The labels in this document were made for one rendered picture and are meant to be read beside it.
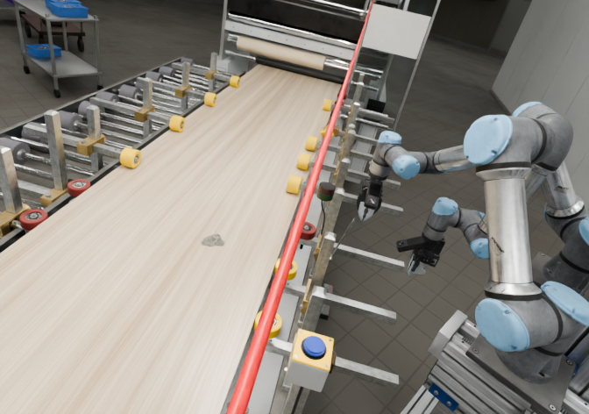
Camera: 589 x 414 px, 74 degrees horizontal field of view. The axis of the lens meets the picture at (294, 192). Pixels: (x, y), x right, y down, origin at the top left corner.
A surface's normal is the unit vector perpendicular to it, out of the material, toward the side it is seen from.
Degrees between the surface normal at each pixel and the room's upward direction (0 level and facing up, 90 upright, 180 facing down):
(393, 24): 90
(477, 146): 84
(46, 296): 0
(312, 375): 90
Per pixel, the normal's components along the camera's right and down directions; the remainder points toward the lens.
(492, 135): -0.93, -0.12
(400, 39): -0.19, 0.48
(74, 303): 0.19, -0.84
